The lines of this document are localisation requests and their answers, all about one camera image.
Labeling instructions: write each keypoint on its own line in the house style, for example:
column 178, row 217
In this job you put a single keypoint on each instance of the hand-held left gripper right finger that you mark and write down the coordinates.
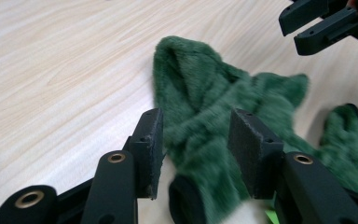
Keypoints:
column 251, row 149

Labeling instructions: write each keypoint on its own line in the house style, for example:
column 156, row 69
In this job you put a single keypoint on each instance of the dark green plush cloth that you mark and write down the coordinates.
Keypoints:
column 205, row 102

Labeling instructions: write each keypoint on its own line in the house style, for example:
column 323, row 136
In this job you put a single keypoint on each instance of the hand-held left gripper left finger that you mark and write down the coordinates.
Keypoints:
column 147, row 146

